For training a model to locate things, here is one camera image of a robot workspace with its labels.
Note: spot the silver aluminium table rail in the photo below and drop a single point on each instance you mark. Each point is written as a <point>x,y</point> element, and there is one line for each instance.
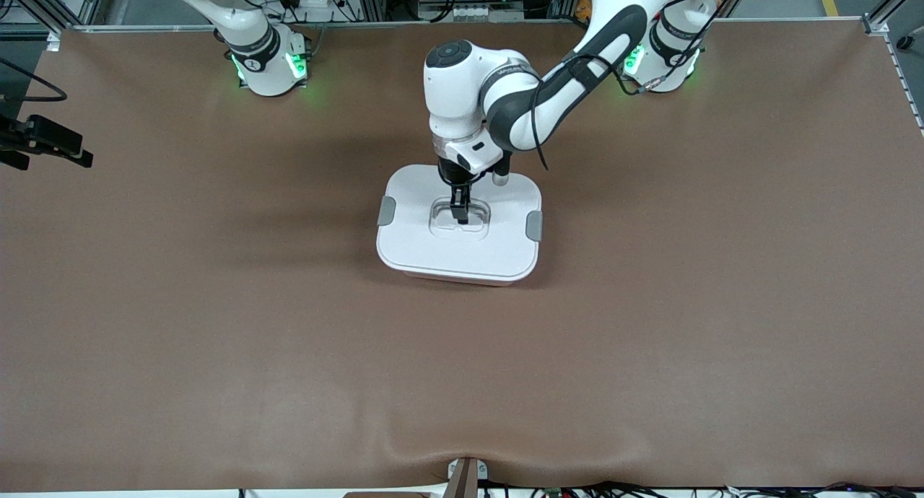
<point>361,24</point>

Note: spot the brown table mat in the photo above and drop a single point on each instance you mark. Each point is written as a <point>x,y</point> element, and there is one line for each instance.
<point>462,382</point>

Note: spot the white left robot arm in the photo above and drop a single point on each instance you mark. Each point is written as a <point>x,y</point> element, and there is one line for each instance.
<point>455,86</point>

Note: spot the black caster wheel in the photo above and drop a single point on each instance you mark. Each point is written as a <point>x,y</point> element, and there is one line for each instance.
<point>904,42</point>

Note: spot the orange snack bag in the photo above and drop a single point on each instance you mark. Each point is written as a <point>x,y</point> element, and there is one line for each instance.
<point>583,9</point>

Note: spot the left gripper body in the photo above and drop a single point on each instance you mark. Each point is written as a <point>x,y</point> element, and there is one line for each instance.
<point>452,173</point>

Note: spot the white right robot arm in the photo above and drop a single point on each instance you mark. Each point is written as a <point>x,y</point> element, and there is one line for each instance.
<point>260,58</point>

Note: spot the aluminium frame strut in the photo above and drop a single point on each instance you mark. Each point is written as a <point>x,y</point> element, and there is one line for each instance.
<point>884,14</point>
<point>79,7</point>

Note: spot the metal table clamp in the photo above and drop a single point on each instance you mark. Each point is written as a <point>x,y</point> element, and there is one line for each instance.
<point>465,476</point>

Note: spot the perforated silver side rail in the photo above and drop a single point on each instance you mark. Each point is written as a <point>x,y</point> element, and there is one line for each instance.
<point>906,86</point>

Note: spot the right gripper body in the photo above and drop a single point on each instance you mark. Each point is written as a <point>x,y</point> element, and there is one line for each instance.
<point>14,138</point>

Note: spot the white terminal block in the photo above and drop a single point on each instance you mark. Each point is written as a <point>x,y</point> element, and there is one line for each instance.
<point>476,12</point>

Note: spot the pink translucent plastic box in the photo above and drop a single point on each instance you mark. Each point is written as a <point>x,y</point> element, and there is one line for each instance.
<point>455,282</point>

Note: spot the white power strip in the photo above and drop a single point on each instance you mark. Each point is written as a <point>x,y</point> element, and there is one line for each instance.
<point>325,11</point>

